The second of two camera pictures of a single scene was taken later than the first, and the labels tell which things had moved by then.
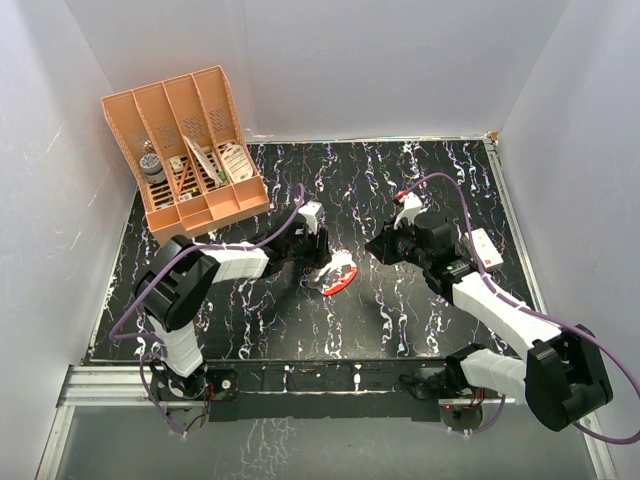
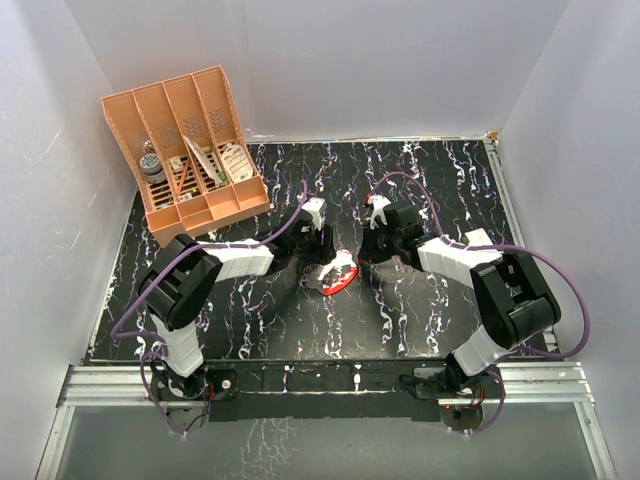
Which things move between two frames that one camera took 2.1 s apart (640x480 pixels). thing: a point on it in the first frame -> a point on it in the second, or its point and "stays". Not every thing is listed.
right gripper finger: [377, 246] -> [363, 257]
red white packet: [339, 273] stays
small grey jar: [150, 165] stays
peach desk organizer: [186, 150] stays
